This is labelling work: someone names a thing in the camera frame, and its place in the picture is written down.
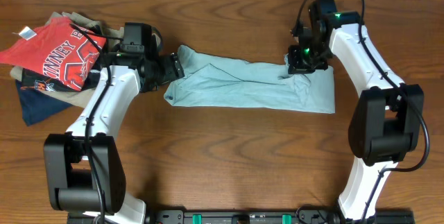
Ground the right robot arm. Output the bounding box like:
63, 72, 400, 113
288, 0, 424, 223

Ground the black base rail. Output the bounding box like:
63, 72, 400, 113
67, 207, 416, 224

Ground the black printed folded t-shirt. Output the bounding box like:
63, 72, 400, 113
20, 25, 108, 93

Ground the red printed folded t-shirt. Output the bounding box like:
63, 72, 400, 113
1, 17, 106, 91

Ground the navy blue folded garment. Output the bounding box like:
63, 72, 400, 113
15, 80, 72, 126

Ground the khaki folded garment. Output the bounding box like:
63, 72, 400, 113
10, 12, 124, 108

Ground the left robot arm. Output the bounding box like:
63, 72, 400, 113
44, 22, 185, 223

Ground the light blue t-shirt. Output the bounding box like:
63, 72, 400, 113
164, 45, 335, 114

